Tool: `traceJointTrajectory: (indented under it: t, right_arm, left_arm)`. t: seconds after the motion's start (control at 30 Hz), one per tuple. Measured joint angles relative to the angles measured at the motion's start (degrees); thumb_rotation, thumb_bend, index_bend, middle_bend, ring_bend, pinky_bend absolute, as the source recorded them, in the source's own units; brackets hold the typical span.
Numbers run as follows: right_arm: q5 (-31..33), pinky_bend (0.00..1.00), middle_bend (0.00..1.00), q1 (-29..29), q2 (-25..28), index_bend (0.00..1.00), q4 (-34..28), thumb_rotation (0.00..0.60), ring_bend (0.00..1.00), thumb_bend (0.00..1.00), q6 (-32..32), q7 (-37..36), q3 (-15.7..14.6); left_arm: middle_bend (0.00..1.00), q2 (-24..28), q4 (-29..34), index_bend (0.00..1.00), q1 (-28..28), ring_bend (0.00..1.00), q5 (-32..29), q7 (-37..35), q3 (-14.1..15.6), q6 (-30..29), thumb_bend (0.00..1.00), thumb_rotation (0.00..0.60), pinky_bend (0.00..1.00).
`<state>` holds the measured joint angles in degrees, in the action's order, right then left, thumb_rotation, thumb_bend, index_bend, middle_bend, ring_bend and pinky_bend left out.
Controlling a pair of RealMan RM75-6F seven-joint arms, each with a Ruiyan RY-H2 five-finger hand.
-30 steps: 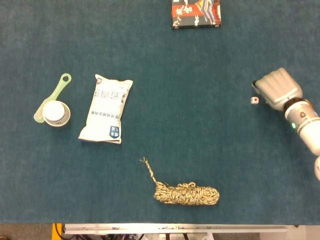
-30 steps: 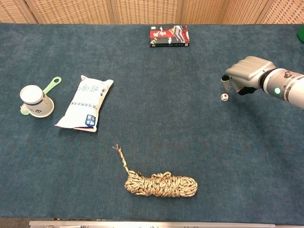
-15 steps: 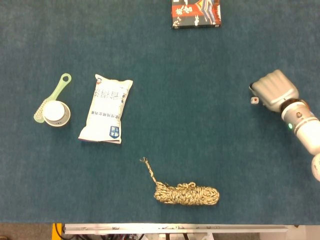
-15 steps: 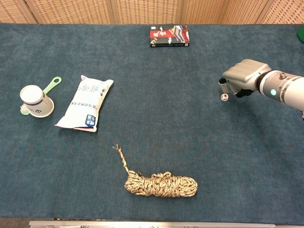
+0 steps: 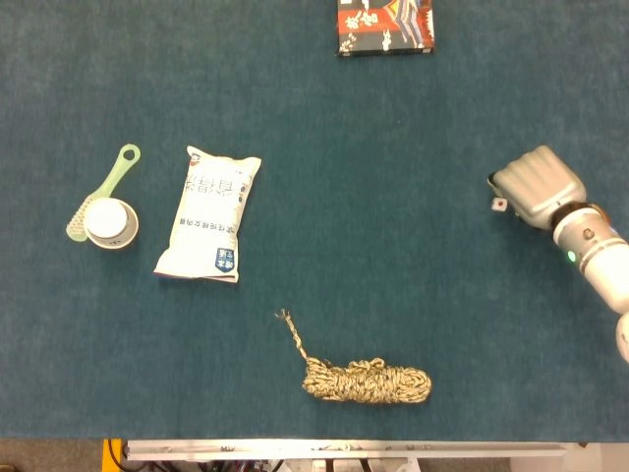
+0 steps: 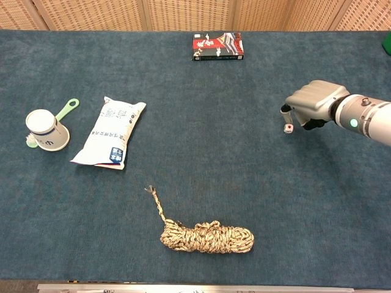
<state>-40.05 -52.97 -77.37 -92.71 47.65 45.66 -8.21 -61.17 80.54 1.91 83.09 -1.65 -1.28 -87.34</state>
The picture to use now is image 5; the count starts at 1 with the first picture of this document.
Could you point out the silver aluminium frame rail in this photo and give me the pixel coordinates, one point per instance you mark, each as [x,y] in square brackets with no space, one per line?
[344,449]

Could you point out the white paper cup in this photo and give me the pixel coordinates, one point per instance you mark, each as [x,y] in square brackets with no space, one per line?
[109,221]

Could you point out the small white die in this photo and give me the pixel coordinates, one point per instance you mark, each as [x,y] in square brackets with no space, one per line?
[498,204]

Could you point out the black red printed box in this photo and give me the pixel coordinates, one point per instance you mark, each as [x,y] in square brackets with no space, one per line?
[385,24]

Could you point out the green scrub brush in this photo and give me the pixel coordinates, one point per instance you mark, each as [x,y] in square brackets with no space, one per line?
[116,174]

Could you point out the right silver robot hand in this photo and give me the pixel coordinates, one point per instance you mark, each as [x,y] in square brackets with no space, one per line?
[538,184]

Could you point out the yellow frame post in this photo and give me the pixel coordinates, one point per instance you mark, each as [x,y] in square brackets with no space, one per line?
[107,454]

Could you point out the white snack bag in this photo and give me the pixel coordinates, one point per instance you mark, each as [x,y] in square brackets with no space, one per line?
[209,216]

